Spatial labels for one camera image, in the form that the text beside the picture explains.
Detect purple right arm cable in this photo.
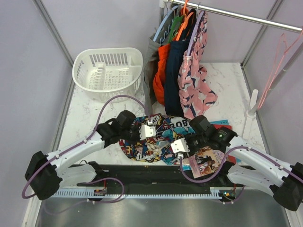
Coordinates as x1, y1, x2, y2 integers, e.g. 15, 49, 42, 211
178, 146, 303, 205

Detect navy blue shorts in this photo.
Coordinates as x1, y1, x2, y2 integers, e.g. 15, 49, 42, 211
164, 9, 196, 117

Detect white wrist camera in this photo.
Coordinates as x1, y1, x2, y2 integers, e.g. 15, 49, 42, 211
170, 138, 190, 154
139, 124, 156, 140

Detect grey shorts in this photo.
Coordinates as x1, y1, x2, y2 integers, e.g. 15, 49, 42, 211
141, 18, 172, 115

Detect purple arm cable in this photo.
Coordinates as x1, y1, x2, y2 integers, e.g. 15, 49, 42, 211
21, 94, 154, 216
178, 146, 303, 205

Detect light blue cable duct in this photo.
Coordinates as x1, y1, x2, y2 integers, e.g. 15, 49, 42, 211
51, 187, 231, 200

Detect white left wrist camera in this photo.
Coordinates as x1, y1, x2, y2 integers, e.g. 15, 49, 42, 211
139, 124, 156, 140

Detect lilac hanger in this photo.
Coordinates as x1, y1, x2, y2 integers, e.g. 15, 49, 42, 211
186, 10, 205, 56

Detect green hanger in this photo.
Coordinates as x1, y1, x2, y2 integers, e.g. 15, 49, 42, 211
168, 15, 184, 43

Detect pink shark print shorts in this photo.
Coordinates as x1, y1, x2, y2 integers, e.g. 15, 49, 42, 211
178, 12, 218, 119

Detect metal clothes rail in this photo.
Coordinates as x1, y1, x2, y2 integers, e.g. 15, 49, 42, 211
159, 0, 303, 34

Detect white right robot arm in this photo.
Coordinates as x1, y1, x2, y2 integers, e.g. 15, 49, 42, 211
186, 115, 303, 211

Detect orange shorts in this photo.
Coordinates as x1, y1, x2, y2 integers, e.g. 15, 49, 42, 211
153, 44, 170, 105

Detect comic print shorts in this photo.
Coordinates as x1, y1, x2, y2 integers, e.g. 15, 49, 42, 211
118, 113, 195, 165

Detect white laundry basket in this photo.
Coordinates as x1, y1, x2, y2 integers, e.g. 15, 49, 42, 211
72, 47, 143, 103

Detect orange hanger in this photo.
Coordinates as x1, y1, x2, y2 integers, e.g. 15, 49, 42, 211
172, 0, 194, 41

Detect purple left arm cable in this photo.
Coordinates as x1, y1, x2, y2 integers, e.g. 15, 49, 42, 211
21, 94, 154, 216

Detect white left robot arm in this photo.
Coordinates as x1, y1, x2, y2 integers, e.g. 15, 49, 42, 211
25, 110, 147, 201

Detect light blue hanger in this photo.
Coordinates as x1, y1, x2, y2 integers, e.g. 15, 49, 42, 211
153, 6, 178, 44

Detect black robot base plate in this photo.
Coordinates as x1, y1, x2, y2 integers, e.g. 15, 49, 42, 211
91, 165, 234, 193

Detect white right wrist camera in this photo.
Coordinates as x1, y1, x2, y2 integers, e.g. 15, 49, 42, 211
170, 138, 190, 154

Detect red plastic folder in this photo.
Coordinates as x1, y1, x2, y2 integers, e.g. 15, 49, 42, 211
214, 124, 237, 164

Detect pink wire hanger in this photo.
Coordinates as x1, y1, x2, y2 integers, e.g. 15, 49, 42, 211
257, 31, 303, 110

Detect Taming of Shrew book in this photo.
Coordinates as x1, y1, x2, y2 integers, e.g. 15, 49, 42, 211
187, 147, 225, 179

